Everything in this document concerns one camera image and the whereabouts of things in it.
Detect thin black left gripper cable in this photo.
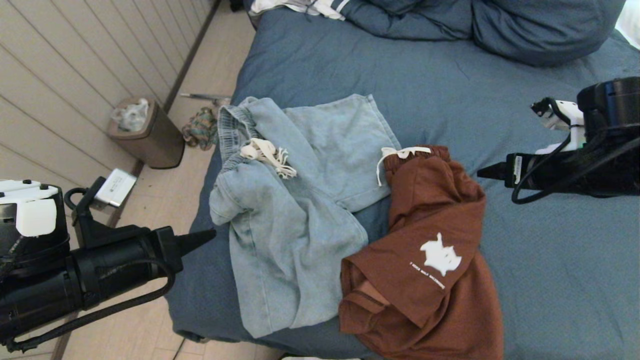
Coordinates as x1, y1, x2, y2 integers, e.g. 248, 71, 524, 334
0, 258, 177, 353

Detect white pillow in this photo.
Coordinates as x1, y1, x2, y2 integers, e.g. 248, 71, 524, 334
616, 0, 640, 50

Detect rust brown shorts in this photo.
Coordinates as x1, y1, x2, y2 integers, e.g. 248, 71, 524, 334
338, 145, 505, 360

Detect multicoloured rag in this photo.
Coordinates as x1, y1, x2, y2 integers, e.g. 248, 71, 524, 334
181, 107, 220, 152

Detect white striped garment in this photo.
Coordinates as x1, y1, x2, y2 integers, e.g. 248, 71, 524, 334
249, 0, 353, 21

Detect brown trash bin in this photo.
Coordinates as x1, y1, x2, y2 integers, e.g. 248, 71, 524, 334
106, 97, 186, 169

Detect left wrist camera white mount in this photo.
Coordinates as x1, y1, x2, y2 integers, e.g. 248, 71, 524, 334
0, 168, 138, 251

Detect light blue denim shorts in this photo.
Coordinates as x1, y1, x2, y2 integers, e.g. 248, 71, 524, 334
209, 93, 402, 339

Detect crumpled blue duvet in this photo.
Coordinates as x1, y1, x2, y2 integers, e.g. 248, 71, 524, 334
342, 0, 626, 67

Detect smooth black right arm cable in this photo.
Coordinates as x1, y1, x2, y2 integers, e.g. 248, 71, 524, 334
511, 97, 640, 205

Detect blue bed cover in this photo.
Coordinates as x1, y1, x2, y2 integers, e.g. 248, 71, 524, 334
165, 0, 640, 360

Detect thin silver metal rod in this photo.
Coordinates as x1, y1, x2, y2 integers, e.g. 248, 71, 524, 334
180, 93, 232, 104

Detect clear plastic bin bag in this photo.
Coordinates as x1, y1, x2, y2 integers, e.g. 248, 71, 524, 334
111, 98, 150, 132

